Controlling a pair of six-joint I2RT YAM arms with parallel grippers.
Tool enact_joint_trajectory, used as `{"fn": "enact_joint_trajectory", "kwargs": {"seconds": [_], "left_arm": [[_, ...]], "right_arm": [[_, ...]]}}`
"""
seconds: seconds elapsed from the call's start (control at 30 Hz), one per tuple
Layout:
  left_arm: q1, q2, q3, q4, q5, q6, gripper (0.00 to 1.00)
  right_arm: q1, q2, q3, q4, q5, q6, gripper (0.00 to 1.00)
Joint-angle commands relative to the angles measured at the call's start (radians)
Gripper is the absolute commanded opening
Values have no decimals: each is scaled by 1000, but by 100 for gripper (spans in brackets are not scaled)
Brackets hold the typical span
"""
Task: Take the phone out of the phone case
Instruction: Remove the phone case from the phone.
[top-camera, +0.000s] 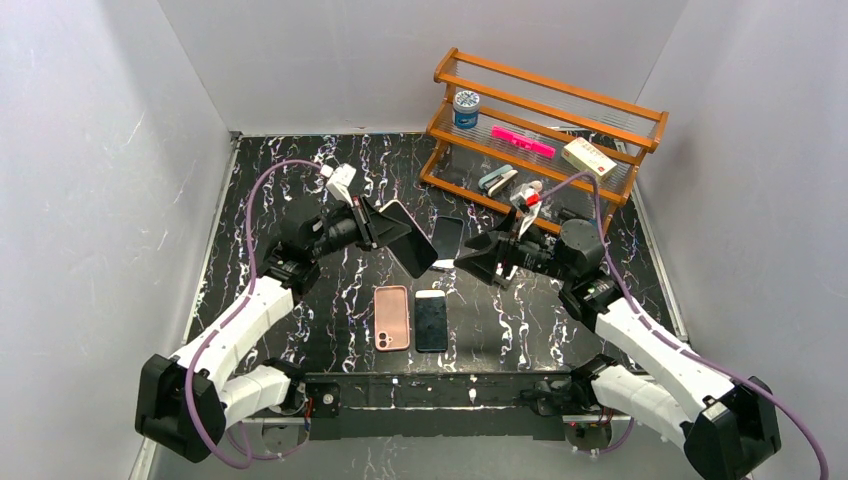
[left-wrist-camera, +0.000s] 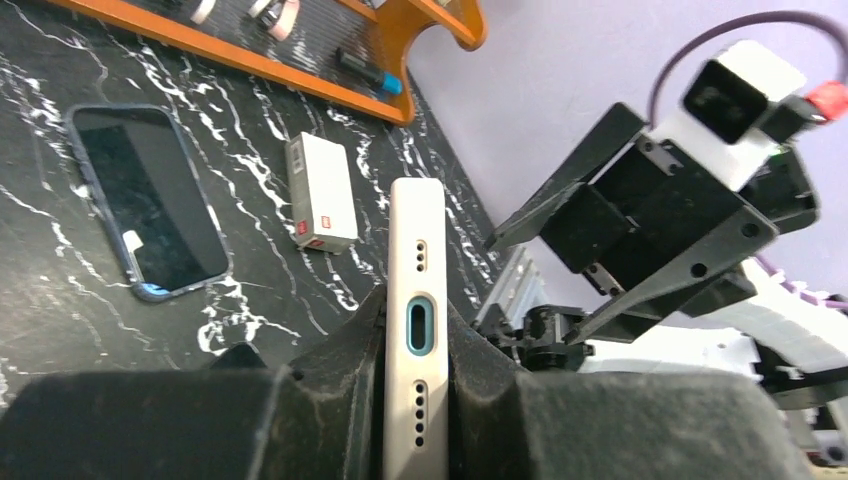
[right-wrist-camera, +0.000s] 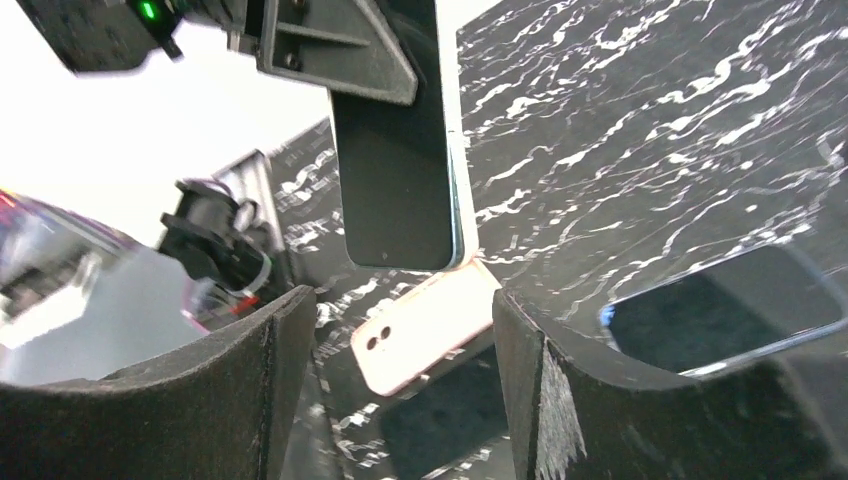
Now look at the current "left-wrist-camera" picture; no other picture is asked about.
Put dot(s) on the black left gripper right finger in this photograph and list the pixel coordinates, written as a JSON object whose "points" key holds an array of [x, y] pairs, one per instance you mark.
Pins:
{"points": [[506, 422]]}

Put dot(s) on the black marker blue cap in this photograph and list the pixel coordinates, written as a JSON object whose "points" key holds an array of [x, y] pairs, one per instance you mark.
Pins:
{"points": [[368, 71]]}

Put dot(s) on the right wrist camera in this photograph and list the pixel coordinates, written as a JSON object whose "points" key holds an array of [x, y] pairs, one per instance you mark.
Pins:
{"points": [[742, 105]]}

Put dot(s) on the white rectangular box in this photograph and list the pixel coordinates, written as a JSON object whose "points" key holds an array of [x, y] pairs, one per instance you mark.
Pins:
{"points": [[323, 209]]}

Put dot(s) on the orange wooden shelf rack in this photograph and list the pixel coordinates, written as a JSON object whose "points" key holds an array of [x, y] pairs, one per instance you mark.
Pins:
{"points": [[379, 31]]}

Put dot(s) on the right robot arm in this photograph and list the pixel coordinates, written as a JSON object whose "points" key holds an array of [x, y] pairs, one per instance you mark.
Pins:
{"points": [[748, 320]]}

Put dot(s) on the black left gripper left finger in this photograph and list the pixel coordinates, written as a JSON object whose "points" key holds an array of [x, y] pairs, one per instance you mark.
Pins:
{"points": [[314, 418]]}

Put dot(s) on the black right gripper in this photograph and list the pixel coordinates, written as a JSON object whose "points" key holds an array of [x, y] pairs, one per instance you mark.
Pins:
{"points": [[640, 220]]}

